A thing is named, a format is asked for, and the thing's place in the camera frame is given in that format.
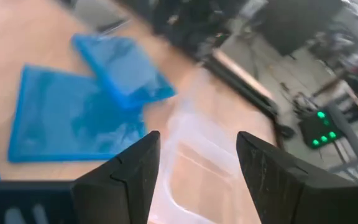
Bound clear plastic bin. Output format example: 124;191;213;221
147;99;260;224

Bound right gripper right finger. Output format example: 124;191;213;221
236;131;358;224

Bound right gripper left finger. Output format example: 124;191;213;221
71;130;161;224

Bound black device green lights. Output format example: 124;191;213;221
299;108;345;150

